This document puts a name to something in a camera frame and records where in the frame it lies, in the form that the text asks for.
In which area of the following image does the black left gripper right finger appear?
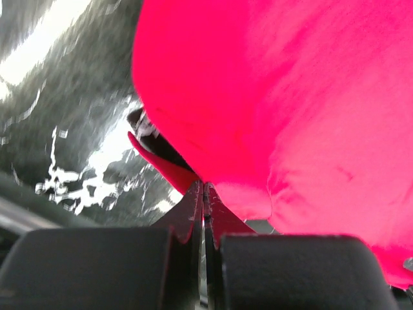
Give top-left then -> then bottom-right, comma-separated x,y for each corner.
203,183 -> 398,309

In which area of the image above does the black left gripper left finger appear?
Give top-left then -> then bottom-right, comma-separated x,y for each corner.
1,181 -> 203,309

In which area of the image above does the pink red t-shirt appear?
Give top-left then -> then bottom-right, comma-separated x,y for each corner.
132,1 -> 412,289

